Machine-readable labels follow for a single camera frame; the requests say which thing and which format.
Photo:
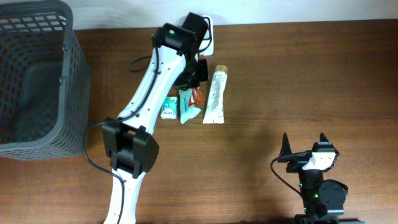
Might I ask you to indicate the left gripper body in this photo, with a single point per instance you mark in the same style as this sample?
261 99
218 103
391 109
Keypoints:
194 72

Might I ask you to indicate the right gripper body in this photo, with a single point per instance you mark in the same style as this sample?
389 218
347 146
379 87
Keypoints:
296 163

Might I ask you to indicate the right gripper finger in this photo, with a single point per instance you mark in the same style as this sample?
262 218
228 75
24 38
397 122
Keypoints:
285 148
323 138

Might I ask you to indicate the orange chocolate bar wrapper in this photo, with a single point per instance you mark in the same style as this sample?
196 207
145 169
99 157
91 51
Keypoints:
195 97

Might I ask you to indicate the teal wet wipes pack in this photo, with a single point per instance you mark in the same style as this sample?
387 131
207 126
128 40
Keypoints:
187 111

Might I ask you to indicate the white floral cream tube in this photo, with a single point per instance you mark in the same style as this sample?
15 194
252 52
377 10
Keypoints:
214 113

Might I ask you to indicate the small green tissue pack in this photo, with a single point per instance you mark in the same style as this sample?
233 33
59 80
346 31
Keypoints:
169 108

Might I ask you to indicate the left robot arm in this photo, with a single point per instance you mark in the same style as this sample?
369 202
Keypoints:
128 139

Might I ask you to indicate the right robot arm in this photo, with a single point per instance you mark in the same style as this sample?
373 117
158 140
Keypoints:
323 199

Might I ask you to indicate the white barcode scanner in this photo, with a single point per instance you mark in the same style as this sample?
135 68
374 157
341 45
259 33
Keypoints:
211 46

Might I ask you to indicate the grey plastic mesh basket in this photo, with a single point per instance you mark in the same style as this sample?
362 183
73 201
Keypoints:
45 82

